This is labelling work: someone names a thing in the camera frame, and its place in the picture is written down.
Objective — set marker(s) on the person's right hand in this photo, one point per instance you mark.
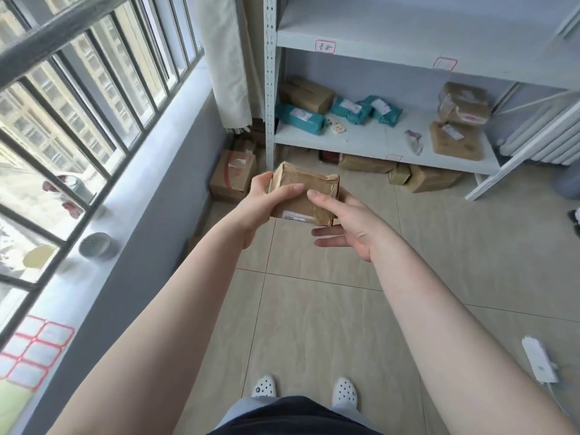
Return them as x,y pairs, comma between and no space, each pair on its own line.
362,226

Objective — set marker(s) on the person's left hand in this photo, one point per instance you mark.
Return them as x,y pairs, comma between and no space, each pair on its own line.
256,208

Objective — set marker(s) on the person's right thumb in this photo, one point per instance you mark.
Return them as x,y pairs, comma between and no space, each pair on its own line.
324,201

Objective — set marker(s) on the person's left thumb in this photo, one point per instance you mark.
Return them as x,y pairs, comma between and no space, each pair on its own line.
287,193

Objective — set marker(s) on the taped brown cardboard parcel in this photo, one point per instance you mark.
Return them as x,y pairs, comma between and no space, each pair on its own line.
303,190

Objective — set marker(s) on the person's right forearm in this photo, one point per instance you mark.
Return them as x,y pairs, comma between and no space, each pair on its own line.
444,339

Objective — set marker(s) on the person's left forearm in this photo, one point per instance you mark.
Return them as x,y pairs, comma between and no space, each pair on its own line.
181,321

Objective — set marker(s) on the wide brown paper parcel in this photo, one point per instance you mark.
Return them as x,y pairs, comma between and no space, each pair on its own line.
367,163

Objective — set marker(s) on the cardboard box with red print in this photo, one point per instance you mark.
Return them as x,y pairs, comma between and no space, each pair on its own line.
232,176

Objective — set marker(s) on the large teal mailer packet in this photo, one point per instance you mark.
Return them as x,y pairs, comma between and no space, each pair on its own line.
301,120

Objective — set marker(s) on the small printed packet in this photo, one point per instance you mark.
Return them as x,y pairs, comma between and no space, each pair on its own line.
336,124

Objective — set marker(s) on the small brown paper parcel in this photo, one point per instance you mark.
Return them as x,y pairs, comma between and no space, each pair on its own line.
400,175

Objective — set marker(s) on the long brown cardboard box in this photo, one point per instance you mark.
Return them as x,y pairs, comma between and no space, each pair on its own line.
308,95

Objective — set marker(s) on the small clear pouch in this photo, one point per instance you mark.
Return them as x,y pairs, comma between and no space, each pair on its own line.
413,142

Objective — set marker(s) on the flat brown dented parcel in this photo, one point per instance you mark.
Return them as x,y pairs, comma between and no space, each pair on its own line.
455,142

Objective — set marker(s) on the beige curtain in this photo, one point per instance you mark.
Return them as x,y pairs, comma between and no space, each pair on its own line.
224,58

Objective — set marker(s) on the red-bordered shelf label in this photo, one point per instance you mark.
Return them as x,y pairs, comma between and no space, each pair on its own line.
325,46
444,63

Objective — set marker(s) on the bulky brown taped parcel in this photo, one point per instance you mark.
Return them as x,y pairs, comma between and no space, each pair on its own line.
464,104

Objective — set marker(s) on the white metal shelf unit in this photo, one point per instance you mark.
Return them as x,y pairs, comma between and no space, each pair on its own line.
408,36

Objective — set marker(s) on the person's right white clog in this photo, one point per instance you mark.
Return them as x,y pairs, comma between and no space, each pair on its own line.
344,391

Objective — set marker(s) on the person's white clog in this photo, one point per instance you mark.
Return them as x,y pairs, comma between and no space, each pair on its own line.
344,391
263,386

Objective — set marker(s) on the person's left white clog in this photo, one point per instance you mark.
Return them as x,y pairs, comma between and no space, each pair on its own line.
263,386

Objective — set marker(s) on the grey bowl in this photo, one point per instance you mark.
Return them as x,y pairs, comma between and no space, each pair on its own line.
96,245

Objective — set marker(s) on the person's dark shorts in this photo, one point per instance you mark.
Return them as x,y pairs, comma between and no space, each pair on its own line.
294,416

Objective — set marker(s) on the white radiator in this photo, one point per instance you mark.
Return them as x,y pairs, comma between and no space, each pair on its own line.
539,131

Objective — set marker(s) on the black window guard bars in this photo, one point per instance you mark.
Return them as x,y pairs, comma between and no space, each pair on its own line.
68,86

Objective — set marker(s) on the yellow cup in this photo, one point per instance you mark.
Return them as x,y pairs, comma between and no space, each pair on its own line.
40,257

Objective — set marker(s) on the white power strip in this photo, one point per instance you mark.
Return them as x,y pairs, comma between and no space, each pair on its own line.
538,360

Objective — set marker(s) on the sheet of red-bordered labels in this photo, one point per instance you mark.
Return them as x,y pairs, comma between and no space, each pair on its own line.
34,353

